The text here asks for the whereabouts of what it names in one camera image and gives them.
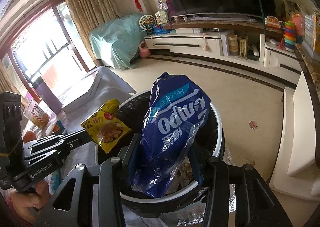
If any pink kettlebell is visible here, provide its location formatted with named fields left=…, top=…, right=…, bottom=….
left=138, top=41, right=151, bottom=58

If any red apple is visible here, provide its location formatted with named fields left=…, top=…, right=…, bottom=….
left=22, top=131, right=37, bottom=144

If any toy ferris wheel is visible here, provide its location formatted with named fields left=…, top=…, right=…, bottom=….
left=138, top=14, right=157, bottom=35

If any beige curtain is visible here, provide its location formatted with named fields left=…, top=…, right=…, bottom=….
left=65, top=0, right=119, bottom=60
left=1, top=61, right=29, bottom=110

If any marble side counter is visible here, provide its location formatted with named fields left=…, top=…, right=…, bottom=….
left=295, top=44, right=319, bottom=168

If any purple thermos bottle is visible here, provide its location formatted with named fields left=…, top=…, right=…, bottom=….
left=33, top=77, right=62, bottom=115

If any toy telephone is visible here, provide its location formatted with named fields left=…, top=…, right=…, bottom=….
left=155, top=10, right=169, bottom=25

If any teal covered armchair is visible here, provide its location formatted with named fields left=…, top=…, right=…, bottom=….
left=89, top=14, right=146, bottom=70

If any trash bin with black bag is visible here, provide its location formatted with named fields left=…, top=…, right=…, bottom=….
left=95, top=87, right=225, bottom=218

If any right beige curtain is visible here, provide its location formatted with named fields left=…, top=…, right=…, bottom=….
left=65, top=0, right=119, bottom=60

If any floral purple tablecloth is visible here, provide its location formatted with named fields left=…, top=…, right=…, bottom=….
left=22, top=65, right=137, bottom=227

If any person's left hand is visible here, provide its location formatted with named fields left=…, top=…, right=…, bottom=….
left=7, top=179, right=51, bottom=226

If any white TV cabinet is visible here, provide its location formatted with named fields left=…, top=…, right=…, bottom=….
left=145, top=31, right=302, bottom=85

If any clear snack jar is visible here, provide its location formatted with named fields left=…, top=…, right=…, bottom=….
left=23, top=99, right=50, bottom=130

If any left beige curtain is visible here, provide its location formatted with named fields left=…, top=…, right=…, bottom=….
left=1, top=61, right=29, bottom=110

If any yellow snack bag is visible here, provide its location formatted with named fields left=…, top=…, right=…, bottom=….
left=80, top=99, right=131, bottom=154

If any rainbow stacking ring toy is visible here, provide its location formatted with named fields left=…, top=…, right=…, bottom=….
left=283, top=21, right=296, bottom=52

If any blue tissue pack wrapper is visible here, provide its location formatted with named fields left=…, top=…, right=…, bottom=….
left=131, top=72, right=210, bottom=198

